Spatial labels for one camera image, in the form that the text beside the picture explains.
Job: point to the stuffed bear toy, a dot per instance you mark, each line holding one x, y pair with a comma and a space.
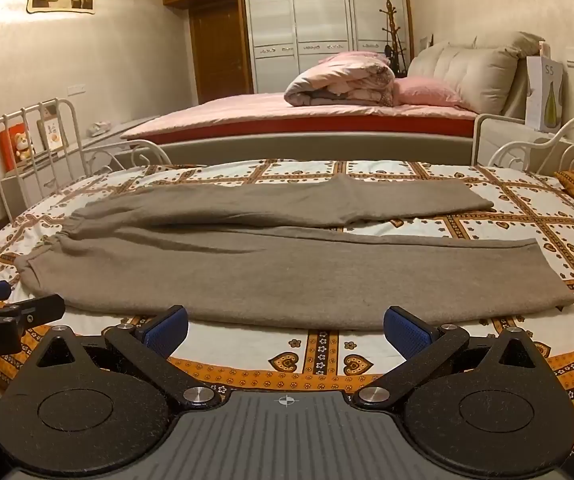
23, 146

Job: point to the brown wooden door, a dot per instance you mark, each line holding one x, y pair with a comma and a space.
217, 55

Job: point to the folded pink quilt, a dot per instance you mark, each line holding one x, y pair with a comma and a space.
347, 77

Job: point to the wooden coat rack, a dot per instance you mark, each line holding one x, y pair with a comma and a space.
388, 25

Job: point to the small white object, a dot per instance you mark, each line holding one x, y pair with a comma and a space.
100, 128

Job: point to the red box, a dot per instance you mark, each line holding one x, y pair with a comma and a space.
6, 150

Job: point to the white low cabinet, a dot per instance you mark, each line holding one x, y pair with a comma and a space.
52, 175

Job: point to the small photo frame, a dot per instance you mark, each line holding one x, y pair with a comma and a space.
53, 135

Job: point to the grey fleece towel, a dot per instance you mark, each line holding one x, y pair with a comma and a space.
267, 270

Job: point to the pink sheet bed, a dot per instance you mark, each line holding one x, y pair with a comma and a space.
247, 115

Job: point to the beige pillow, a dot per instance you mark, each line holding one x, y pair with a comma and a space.
472, 70

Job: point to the white metal bed frame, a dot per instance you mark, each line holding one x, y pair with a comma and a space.
475, 142

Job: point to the wardrobe with white doors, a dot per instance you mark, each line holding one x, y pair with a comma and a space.
317, 20

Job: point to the white wall socket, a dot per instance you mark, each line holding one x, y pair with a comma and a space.
77, 90

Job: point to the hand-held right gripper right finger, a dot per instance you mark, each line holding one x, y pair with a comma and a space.
407, 332

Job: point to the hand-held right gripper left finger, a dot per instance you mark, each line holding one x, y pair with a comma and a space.
167, 332

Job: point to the white nightstand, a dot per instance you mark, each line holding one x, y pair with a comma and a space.
517, 145

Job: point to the white box with bottle print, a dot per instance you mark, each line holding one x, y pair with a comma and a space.
542, 95

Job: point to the pink pillow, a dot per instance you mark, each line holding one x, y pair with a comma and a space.
427, 92

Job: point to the heart patterned bedsheet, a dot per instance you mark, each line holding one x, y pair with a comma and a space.
542, 240

